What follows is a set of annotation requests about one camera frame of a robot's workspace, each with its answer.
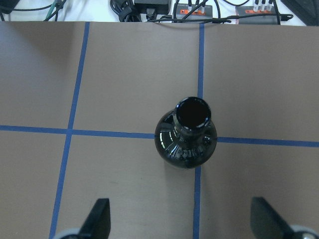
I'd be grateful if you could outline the dark wine bottle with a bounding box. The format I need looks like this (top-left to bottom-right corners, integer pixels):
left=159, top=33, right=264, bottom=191
left=155, top=97, right=217, bottom=169

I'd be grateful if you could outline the orange black usb hub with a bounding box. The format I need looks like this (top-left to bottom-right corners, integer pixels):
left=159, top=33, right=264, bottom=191
left=235, top=5, right=278, bottom=25
left=176, top=3, right=213, bottom=19

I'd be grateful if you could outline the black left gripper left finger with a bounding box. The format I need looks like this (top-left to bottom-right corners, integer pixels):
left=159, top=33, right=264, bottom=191
left=78, top=198, right=110, bottom=239

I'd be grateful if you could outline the black power adapter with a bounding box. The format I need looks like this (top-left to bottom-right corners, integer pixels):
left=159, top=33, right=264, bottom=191
left=134, top=0, right=171, bottom=15

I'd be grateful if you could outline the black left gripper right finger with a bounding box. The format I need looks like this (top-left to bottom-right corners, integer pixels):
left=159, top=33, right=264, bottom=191
left=250, top=197, right=293, bottom=239

